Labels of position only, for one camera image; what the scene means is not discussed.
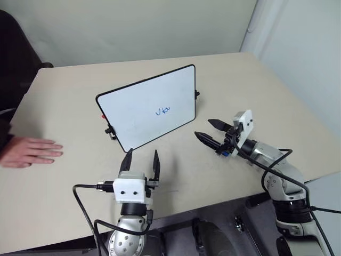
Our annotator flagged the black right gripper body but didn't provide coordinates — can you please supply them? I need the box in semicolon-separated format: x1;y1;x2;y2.
215;124;242;158

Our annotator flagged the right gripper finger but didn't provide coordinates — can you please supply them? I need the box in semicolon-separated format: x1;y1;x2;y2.
194;131;221;153
207;118;231;133

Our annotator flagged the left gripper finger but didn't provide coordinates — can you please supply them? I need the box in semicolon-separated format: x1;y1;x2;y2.
149;149;161;182
119;148;134;177

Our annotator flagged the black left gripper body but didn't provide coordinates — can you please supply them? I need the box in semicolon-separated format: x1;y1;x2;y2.
145;177;161;199

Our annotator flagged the person's bare hand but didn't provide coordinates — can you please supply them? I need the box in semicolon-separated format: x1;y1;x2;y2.
1;137;64;169

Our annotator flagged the black-framed whiteboard with blue scribble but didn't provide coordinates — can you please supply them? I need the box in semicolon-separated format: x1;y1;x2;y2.
95;63;198;154

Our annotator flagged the person's dark sleeve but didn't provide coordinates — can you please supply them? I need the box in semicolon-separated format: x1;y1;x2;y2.
0;116;14;161

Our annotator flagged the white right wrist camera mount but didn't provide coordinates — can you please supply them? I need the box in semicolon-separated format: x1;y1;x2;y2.
232;109;254;150

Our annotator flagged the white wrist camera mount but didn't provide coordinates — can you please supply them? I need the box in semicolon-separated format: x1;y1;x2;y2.
112;172;147;205
232;109;254;150

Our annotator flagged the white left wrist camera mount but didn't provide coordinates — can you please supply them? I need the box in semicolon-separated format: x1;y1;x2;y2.
112;172;147;205

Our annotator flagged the black stand knob with bracket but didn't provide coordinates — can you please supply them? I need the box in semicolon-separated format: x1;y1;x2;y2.
104;125;117;141

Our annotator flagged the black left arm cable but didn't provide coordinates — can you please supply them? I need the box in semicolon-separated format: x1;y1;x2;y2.
72;180;154;256

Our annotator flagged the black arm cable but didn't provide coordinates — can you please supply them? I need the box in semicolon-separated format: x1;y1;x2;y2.
72;180;154;256
231;134;341;256

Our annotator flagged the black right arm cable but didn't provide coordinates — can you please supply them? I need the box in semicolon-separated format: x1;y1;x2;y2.
231;134;341;256

